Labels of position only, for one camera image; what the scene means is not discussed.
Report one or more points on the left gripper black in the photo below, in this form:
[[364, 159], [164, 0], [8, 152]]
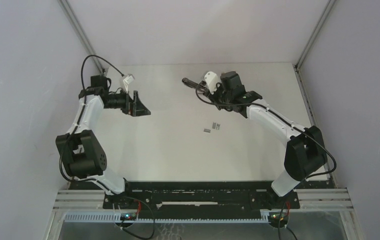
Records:
[[141, 110]]

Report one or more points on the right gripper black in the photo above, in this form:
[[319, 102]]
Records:
[[213, 97]]

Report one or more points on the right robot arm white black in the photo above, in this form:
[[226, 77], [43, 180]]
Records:
[[305, 152]]

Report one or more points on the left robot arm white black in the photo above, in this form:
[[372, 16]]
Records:
[[81, 156]]

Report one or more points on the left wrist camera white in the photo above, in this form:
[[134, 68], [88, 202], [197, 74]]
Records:
[[125, 82]]

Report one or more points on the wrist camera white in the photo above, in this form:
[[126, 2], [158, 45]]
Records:
[[125, 82], [211, 80]]

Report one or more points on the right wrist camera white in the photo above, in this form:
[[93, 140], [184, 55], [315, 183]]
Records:
[[211, 80]]

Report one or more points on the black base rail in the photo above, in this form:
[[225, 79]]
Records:
[[203, 200]]

